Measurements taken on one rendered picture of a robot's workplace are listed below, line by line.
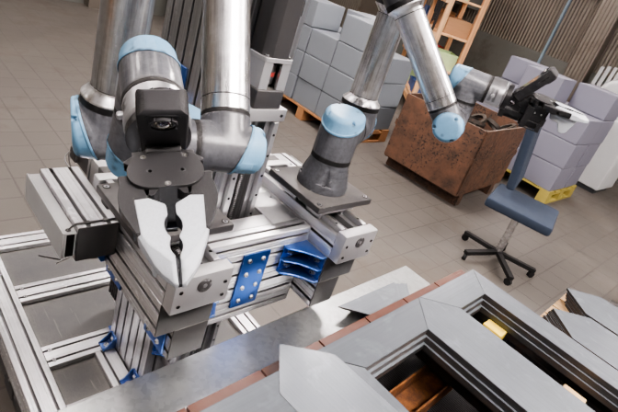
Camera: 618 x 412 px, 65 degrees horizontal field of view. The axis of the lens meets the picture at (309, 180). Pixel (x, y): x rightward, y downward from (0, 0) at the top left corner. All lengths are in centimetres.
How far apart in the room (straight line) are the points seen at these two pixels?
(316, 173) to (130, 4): 69
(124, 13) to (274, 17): 38
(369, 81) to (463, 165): 305
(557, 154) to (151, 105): 538
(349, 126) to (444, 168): 322
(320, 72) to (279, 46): 396
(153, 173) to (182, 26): 84
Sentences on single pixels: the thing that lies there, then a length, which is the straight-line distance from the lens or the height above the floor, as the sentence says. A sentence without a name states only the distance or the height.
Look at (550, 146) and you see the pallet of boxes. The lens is 571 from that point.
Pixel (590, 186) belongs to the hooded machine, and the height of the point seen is 8.
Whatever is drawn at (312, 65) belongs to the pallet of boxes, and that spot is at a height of 59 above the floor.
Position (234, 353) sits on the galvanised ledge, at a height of 68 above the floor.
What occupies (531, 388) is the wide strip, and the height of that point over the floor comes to 87.
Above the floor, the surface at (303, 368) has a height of 87.
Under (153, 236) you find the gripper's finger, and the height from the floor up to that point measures 136.
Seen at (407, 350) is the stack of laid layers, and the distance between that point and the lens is 129.
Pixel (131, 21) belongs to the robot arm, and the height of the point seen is 143.
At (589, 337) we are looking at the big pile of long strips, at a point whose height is 85.
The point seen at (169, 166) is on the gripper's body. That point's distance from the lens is 49.
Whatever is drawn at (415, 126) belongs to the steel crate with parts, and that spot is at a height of 51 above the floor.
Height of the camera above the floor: 162
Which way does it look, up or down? 24 degrees down
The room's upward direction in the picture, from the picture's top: 19 degrees clockwise
